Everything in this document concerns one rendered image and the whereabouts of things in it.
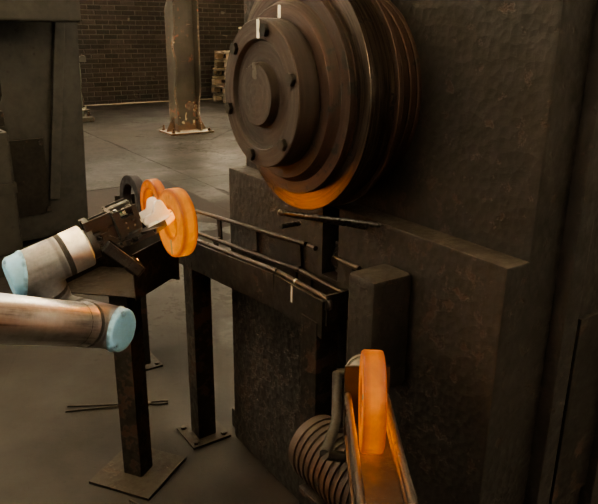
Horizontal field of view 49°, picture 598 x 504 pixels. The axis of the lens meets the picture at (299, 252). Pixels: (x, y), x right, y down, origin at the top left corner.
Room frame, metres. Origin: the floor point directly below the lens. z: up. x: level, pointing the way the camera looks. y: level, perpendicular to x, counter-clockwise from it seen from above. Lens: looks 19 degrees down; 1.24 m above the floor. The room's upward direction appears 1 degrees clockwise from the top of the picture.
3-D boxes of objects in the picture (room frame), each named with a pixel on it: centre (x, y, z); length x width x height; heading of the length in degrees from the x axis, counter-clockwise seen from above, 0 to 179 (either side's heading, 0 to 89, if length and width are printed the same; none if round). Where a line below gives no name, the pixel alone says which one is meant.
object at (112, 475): (1.63, 0.49, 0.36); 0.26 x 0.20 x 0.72; 69
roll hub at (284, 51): (1.31, 0.07, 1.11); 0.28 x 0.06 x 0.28; 34
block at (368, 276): (1.17, -0.16, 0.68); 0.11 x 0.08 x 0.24; 124
